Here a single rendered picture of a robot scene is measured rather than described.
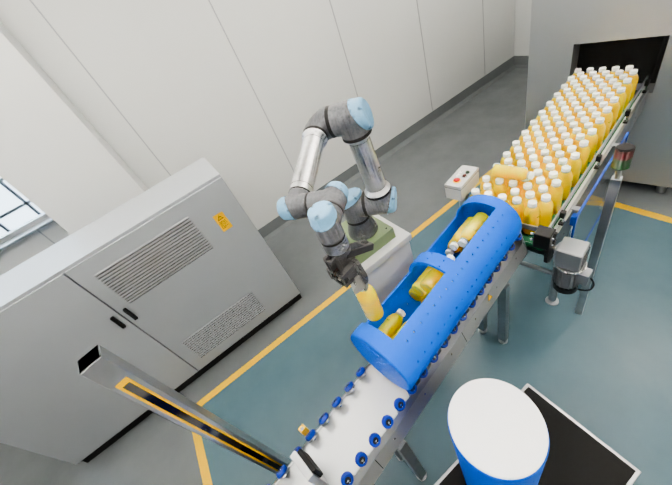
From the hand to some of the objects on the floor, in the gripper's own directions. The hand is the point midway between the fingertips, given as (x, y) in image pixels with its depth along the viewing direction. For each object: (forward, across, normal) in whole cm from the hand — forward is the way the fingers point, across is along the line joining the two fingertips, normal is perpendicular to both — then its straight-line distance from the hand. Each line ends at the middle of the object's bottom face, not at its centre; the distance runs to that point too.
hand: (361, 284), depth 105 cm
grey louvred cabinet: (+143, -189, -84) cm, 252 cm away
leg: (+142, +14, +74) cm, 161 cm away
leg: (+142, +14, -24) cm, 145 cm away
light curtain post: (+142, -26, -68) cm, 160 cm away
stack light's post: (+142, +42, +120) cm, 191 cm away
